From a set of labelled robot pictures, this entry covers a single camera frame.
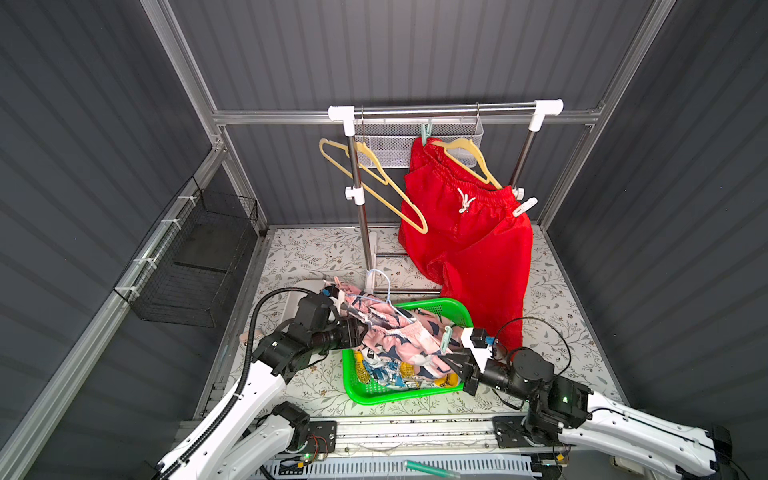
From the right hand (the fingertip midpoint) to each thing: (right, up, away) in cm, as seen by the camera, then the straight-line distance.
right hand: (445, 354), depth 66 cm
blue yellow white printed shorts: (-17, -8, +14) cm, 24 cm away
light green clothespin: (-1, +5, -3) cm, 6 cm away
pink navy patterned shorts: (-5, +3, -1) cm, 7 cm away
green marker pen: (-3, -28, +3) cm, 28 cm away
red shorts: (+5, +31, +7) cm, 32 cm away
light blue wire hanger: (-13, +10, +14) cm, 21 cm away
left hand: (-20, +3, +7) cm, 21 cm away
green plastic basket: (-21, -15, +14) cm, 29 cm away
